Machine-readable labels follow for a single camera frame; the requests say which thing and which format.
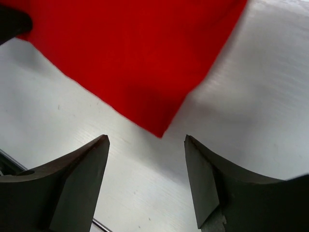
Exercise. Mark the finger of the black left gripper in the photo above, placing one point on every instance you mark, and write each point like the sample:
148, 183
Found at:
15, 20

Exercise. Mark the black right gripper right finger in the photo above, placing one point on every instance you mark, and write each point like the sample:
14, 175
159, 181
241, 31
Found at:
229, 198

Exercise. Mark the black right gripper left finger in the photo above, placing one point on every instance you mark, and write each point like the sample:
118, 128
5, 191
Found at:
59, 196

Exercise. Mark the red t-shirt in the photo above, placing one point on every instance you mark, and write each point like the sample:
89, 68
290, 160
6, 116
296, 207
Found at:
141, 57

